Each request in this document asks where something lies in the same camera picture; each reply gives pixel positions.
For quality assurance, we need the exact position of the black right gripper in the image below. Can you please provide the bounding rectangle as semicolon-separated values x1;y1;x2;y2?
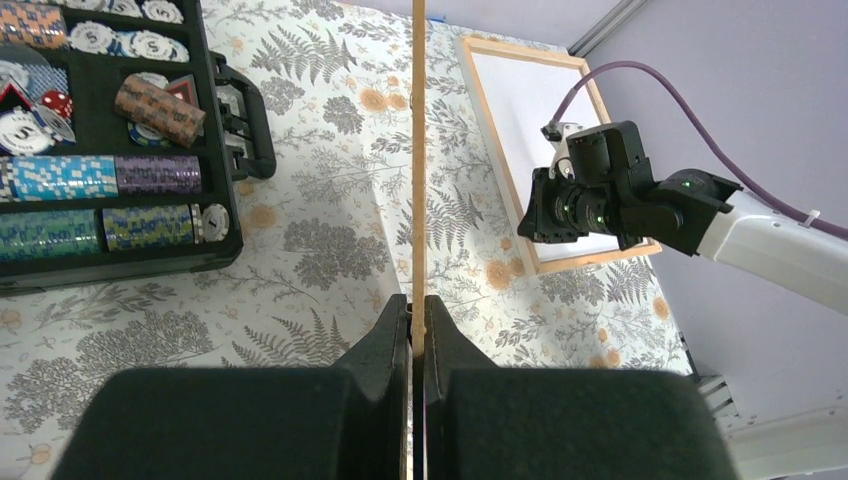
517;121;683;251

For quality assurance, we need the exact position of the black poker chip case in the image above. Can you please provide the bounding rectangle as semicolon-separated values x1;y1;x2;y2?
1;1;277;297

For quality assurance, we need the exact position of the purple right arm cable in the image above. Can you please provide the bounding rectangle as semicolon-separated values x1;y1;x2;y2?
548;60;848;241

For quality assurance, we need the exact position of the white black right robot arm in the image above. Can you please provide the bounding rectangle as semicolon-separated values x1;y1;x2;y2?
517;121;847;313

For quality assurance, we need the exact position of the light wooden picture frame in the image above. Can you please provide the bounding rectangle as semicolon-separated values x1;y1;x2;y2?
457;35;662;275

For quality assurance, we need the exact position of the floral patterned table mat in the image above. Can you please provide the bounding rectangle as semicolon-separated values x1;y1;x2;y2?
1;1;692;479

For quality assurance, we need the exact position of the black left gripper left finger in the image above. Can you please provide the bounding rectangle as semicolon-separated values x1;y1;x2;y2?
53;294;409;479

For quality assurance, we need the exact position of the right corner aluminium post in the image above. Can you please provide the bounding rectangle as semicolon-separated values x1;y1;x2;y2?
567;0;650;58

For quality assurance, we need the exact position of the brown cardboard backing board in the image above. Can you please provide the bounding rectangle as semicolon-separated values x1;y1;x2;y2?
410;0;427;360

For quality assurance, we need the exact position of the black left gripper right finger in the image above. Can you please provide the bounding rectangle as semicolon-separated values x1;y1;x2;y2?
423;295;737;479

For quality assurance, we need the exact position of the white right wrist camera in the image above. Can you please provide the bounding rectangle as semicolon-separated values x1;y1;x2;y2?
541;122;584;180

